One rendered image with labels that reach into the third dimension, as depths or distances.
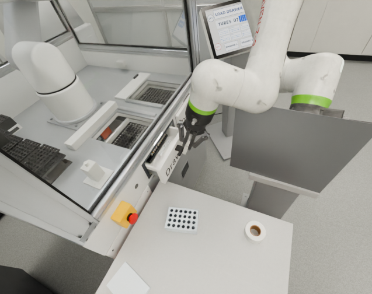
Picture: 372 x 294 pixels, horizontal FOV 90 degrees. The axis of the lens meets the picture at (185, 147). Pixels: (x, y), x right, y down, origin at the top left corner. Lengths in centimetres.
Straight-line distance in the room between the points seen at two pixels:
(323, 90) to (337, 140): 19
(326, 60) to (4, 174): 92
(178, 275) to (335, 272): 117
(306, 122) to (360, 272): 129
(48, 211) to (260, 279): 65
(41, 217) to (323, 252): 161
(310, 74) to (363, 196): 141
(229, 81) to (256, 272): 61
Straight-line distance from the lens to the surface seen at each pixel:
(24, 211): 53
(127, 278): 81
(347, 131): 69
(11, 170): 48
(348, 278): 174
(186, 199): 84
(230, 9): 146
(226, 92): 49
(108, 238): 79
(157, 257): 80
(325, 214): 183
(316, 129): 68
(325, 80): 81
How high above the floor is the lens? 152
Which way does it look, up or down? 49 degrees down
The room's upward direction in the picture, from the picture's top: 11 degrees counter-clockwise
